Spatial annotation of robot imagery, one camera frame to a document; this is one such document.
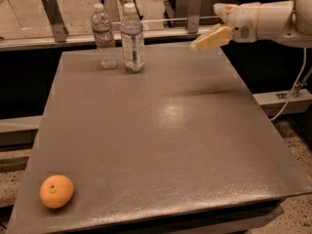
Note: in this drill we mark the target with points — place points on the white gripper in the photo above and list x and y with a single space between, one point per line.
243 20

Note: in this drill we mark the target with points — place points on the blue label plastic bottle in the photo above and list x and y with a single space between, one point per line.
132 38

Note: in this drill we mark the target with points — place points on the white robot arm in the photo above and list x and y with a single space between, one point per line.
301 33

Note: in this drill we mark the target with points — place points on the red label water bottle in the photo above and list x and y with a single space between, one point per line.
104 37

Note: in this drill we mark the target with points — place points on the orange fruit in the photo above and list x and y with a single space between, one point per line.
56 191

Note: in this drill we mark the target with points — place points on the right metal bracket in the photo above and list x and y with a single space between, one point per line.
193 14

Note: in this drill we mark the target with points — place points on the metal bracket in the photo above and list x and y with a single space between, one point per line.
193 14
55 19

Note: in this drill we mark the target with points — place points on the left metal bracket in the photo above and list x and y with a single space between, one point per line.
55 19

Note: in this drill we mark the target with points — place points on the metal rail frame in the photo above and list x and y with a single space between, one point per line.
88 40

